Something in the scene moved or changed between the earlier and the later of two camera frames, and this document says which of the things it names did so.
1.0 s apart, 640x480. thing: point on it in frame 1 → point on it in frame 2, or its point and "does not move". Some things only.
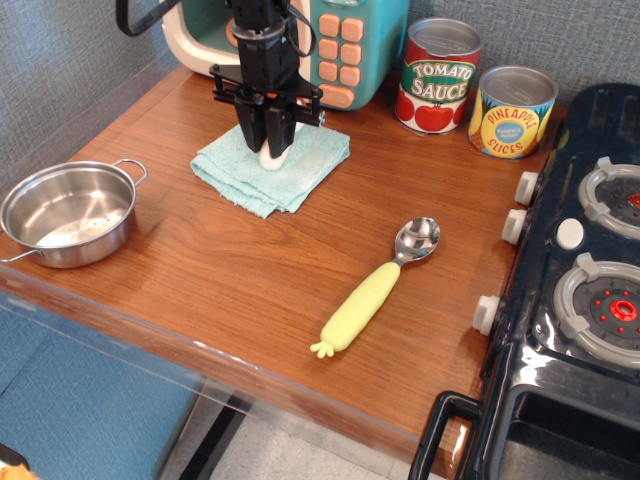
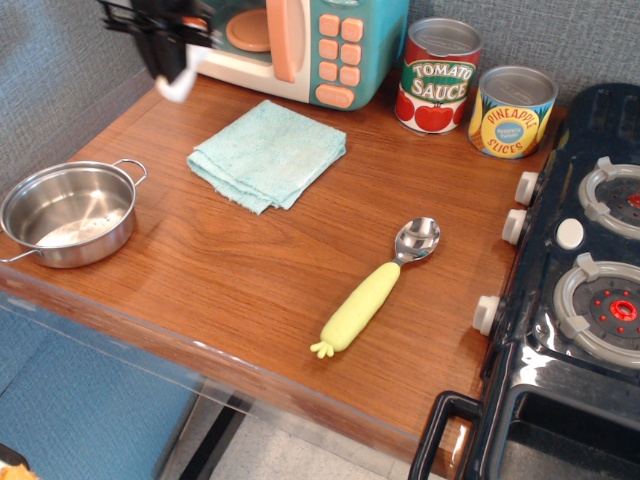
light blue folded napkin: (313, 158) does not move
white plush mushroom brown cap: (269, 162) → (177, 88)
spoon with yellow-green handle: (415, 239) does not move
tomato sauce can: (440, 60) does not move
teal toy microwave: (361, 56) does not move
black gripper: (268, 75) → (161, 29)
